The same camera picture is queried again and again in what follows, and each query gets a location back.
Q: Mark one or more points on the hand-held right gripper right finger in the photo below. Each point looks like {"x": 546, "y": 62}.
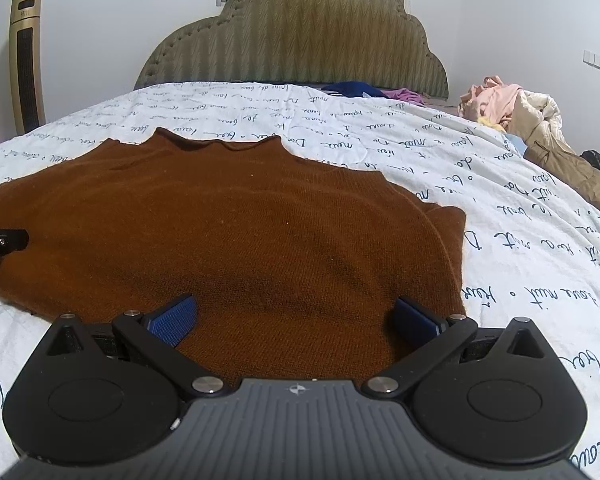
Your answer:
{"x": 413, "y": 318}

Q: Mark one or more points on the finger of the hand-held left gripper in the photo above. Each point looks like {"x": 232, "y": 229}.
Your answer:
{"x": 5, "y": 240}

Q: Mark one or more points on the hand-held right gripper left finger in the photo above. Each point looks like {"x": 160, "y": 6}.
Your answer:
{"x": 176, "y": 318}

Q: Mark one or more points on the brown knit sweater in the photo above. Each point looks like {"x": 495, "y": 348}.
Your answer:
{"x": 230, "y": 220}

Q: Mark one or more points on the pink clothes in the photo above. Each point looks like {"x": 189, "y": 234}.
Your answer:
{"x": 490, "y": 100}

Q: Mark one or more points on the white script-printed bed sheet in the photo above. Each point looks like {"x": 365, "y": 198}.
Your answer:
{"x": 505, "y": 260}

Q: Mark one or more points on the gold tower air conditioner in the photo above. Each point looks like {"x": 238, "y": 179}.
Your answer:
{"x": 27, "y": 60}

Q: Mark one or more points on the light blue cloth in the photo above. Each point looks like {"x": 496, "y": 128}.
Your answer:
{"x": 519, "y": 146}

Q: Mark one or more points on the khaki pants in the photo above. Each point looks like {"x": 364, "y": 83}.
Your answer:
{"x": 570, "y": 170}

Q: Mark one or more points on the purple cloth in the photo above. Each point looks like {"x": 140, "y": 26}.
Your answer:
{"x": 404, "y": 95}

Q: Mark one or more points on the dark blue cloth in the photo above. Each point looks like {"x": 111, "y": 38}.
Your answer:
{"x": 352, "y": 89}

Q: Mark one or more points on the cream jacket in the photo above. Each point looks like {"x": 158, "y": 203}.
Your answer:
{"x": 542, "y": 115}

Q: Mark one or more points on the olive padded headboard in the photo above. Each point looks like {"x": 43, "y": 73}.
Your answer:
{"x": 295, "y": 35}

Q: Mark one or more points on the white wall switch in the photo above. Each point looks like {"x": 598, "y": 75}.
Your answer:
{"x": 594, "y": 60}

